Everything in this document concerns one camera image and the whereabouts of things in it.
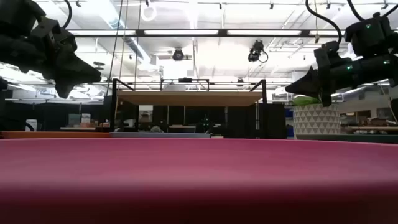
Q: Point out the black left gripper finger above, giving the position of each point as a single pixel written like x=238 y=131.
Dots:
x=66 y=85
x=79 y=68

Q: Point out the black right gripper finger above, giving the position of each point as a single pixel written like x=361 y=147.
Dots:
x=321 y=99
x=306 y=82

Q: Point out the magenta plastic plate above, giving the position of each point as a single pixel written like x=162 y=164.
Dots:
x=199 y=174

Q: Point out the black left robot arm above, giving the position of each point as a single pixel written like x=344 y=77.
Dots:
x=18 y=37

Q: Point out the green plant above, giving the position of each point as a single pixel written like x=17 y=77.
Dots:
x=303 y=100

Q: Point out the white triangle-patterned planter pot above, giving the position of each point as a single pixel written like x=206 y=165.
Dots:
x=315 y=119

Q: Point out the black partition panel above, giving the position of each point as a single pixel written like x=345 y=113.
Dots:
x=273 y=121

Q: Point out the orange plastic plate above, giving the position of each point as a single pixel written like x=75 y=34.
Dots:
x=46 y=134

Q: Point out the white container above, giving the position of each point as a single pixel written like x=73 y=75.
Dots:
x=31 y=125

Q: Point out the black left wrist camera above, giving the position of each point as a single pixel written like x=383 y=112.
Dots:
x=46 y=28

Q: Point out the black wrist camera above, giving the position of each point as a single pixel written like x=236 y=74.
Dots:
x=331 y=46
x=46 y=28

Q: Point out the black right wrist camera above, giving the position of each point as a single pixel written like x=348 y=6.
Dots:
x=331 y=46

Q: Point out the black overhead camera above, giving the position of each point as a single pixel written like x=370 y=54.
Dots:
x=256 y=51

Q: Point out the black overhead frame bar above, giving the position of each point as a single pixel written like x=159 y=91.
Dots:
x=140 y=32

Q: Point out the round black ceiling camera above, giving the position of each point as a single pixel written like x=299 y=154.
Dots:
x=178 y=54

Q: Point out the wooden table black frame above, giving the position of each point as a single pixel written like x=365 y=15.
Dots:
x=186 y=98

